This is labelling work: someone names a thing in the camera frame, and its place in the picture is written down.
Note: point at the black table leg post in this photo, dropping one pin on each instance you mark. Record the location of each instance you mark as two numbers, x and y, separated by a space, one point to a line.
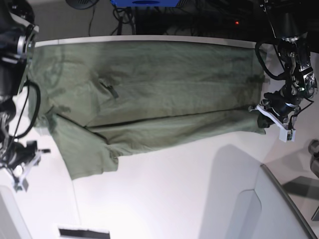
141 16

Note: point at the grey metal rail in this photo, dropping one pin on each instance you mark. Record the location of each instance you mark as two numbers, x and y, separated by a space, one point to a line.
289 202

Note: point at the metal cylinder fixture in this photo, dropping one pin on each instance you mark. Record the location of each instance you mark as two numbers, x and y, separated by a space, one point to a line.
313 149

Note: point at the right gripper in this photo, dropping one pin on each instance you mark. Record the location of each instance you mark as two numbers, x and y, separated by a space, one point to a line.
18 154

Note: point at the blue box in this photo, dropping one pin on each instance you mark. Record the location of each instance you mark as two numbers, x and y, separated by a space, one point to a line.
142 3

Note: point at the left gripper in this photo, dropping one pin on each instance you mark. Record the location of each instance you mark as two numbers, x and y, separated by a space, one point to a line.
280 103

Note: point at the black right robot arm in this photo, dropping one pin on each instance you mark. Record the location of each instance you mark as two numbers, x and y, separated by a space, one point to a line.
17 42

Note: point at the green t-shirt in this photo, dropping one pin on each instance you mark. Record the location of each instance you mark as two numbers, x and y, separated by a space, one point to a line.
101 101

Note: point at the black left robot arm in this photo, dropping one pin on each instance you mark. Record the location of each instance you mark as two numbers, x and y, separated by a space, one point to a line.
287 19

